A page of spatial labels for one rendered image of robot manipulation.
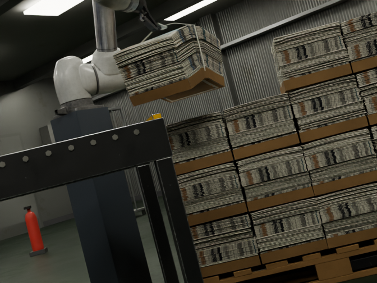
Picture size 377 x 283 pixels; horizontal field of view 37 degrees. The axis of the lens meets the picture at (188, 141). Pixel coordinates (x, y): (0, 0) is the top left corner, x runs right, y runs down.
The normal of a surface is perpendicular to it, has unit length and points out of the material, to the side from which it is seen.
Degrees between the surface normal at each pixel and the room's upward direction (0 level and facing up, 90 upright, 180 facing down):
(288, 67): 90
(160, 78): 108
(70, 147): 90
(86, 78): 91
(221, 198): 90
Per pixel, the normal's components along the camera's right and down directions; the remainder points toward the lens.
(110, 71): 0.39, 0.24
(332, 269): -0.13, 0.00
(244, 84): -0.63, 0.14
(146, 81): -0.40, 0.39
